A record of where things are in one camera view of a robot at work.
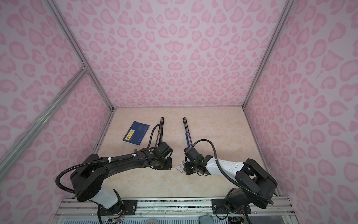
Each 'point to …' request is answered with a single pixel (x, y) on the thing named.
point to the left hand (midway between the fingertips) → (172, 164)
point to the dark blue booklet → (136, 133)
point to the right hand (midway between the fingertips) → (186, 169)
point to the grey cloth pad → (206, 219)
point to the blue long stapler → (189, 139)
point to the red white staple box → (181, 166)
